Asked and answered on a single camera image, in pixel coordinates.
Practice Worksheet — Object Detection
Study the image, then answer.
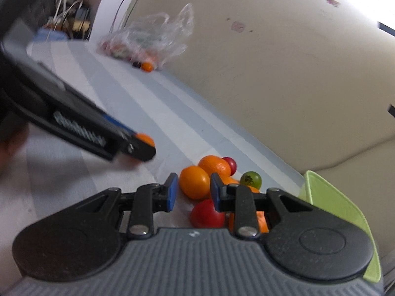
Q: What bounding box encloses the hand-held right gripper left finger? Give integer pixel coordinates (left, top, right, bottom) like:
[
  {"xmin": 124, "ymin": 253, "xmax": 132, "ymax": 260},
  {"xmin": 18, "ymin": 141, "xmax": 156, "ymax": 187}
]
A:
[{"xmin": 89, "ymin": 173, "xmax": 179, "ymax": 239}]

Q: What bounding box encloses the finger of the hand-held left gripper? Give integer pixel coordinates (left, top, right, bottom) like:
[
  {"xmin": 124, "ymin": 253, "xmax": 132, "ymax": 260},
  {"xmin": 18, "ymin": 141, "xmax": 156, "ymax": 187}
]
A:
[{"xmin": 103, "ymin": 115, "xmax": 157, "ymax": 162}]

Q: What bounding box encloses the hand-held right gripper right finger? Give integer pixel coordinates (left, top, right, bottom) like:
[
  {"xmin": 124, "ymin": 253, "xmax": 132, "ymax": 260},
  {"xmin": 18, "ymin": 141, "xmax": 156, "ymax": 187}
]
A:
[{"xmin": 210, "ymin": 173, "xmax": 313, "ymax": 239}]

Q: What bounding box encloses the small round orange kumquat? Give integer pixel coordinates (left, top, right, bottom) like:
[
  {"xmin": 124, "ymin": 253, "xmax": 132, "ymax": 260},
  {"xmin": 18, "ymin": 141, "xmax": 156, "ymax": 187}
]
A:
[{"xmin": 137, "ymin": 133, "xmax": 155, "ymax": 147}]

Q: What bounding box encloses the large red tomato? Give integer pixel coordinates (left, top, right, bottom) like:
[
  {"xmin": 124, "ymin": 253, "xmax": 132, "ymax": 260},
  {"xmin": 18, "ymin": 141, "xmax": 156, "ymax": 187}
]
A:
[{"xmin": 189, "ymin": 199, "xmax": 226, "ymax": 229}]

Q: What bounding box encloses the small red cherry tomato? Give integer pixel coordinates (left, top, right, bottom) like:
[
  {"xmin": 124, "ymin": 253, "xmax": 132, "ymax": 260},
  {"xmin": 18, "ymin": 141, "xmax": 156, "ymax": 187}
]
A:
[{"xmin": 221, "ymin": 157, "xmax": 237, "ymax": 175}]

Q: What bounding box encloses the green tomato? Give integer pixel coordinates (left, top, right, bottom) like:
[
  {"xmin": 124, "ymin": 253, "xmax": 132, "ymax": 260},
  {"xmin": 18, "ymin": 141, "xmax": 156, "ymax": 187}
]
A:
[{"xmin": 241, "ymin": 171, "xmax": 262, "ymax": 189}]

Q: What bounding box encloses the light green plastic basket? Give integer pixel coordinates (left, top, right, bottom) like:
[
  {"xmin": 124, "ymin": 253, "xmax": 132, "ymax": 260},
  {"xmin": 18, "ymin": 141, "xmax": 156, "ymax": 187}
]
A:
[{"xmin": 298, "ymin": 170, "xmax": 382, "ymax": 283}]

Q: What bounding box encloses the blue flat item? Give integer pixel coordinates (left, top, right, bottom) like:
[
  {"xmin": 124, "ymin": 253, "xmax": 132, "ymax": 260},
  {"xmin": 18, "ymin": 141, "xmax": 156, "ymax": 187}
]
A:
[{"xmin": 32, "ymin": 28, "xmax": 68, "ymax": 42}]

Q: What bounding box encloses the clear plastic bag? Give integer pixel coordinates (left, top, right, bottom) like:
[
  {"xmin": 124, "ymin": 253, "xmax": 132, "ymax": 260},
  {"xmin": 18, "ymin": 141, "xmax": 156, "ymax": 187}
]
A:
[{"xmin": 98, "ymin": 3, "xmax": 195, "ymax": 70}]

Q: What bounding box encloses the bundle of white cables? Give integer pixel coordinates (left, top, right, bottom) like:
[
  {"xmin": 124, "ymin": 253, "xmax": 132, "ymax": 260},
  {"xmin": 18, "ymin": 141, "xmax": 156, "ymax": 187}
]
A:
[{"xmin": 46, "ymin": 0, "xmax": 93, "ymax": 40}]

